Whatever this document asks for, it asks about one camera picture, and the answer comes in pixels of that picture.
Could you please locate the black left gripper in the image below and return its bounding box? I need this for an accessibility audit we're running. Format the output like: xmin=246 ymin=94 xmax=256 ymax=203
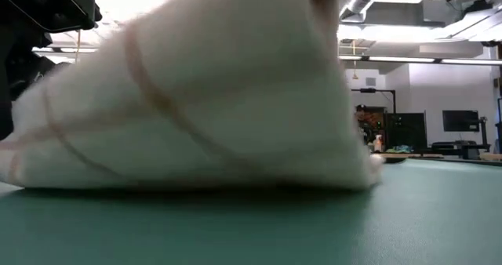
xmin=0 ymin=0 xmax=104 ymax=141

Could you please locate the white red-checked towel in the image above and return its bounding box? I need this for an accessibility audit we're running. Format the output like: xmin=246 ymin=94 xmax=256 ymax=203
xmin=0 ymin=0 xmax=384 ymax=191

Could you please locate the person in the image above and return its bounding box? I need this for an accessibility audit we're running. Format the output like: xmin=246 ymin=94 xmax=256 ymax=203
xmin=354 ymin=103 xmax=376 ymax=145

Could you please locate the long ceiling light bar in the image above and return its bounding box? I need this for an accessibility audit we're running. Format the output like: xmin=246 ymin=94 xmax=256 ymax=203
xmin=33 ymin=45 xmax=502 ymax=67

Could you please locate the small black monitor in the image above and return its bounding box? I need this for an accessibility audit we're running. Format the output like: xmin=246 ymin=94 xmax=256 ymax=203
xmin=442 ymin=109 xmax=489 ymax=144

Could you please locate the low black table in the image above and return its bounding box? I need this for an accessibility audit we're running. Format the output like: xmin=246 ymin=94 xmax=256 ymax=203
xmin=429 ymin=140 xmax=492 ymax=158

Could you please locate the black rig frame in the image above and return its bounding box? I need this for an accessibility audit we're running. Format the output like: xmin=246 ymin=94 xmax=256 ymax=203
xmin=351 ymin=87 xmax=397 ymax=114

